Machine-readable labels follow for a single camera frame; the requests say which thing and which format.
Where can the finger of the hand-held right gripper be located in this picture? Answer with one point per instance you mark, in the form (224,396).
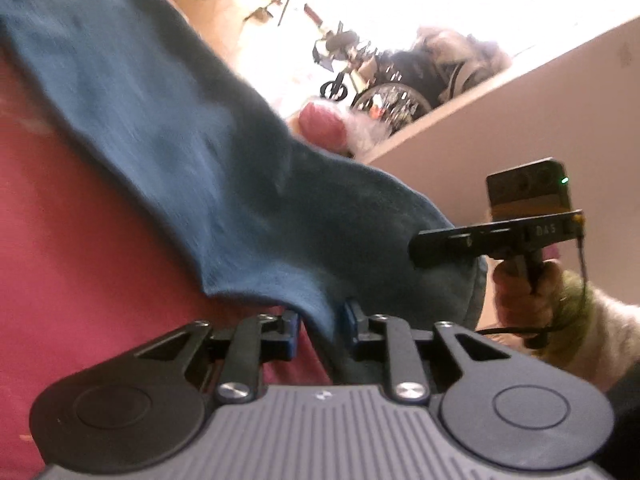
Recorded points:
(440,247)

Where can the person's right hand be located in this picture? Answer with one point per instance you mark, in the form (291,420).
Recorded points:
(510,290)

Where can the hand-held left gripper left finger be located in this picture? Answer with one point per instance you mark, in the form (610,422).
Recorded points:
(292,335)

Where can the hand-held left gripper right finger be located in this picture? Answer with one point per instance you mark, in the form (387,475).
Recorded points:
(350,320)

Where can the dark teal garment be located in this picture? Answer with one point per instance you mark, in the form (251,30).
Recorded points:
(175,160)

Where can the pile of grey clothes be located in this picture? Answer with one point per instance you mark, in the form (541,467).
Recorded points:
(460,55)

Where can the pink round cushion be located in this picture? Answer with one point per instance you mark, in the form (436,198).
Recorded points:
(322,122)

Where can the pink floral blanket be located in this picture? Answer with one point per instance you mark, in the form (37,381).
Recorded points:
(75,285)

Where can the person's right forearm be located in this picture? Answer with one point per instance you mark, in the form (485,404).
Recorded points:
(610,330)

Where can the wheelchair with spoked wheel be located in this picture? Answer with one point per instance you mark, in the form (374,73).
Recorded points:
(395,95)

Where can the white plastic bag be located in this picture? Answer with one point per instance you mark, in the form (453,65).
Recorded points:
(365,132)

